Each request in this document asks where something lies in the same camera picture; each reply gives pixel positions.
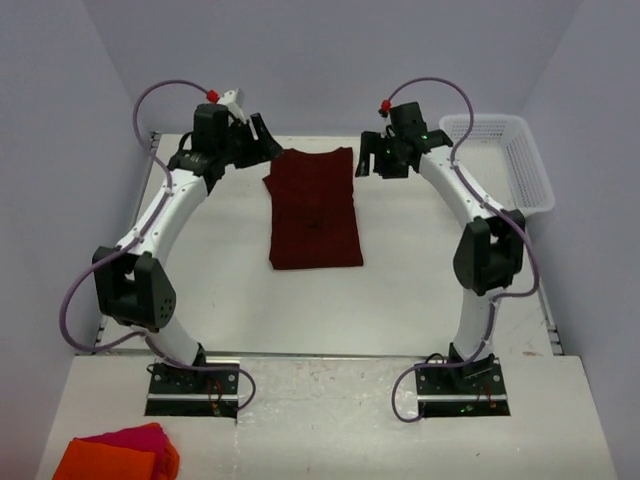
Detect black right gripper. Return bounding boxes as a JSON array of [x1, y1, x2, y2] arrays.
[[357, 133, 409, 181]]

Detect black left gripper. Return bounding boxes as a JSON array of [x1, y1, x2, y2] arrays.
[[219, 115, 283, 170]]

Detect dark red t-shirt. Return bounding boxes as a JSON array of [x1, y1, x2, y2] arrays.
[[263, 147, 364, 271]]

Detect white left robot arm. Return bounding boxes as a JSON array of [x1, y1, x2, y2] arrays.
[[92, 90, 283, 393]]

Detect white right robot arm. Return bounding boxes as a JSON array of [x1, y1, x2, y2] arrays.
[[355, 100, 526, 393]]

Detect white plastic basket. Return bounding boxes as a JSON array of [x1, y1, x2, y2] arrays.
[[439, 114, 555, 216]]

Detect pink folded t-shirt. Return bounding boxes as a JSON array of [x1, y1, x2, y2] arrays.
[[83, 423, 167, 453]]

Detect orange folded t-shirt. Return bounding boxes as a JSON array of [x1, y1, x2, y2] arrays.
[[53, 436, 180, 479]]

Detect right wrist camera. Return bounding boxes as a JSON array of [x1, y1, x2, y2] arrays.
[[378, 99, 392, 119]]

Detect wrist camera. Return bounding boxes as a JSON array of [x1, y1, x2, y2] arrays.
[[206, 88, 246, 122], [378, 99, 392, 119]]

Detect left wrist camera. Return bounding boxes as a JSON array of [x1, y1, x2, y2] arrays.
[[206, 88, 246, 122]]

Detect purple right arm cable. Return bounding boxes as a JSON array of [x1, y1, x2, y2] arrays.
[[387, 77, 541, 425]]

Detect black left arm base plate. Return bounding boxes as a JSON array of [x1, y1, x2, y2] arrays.
[[144, 359, 239, 419]]

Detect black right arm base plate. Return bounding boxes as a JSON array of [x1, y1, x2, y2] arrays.
[[415, 354, 510, 418]]

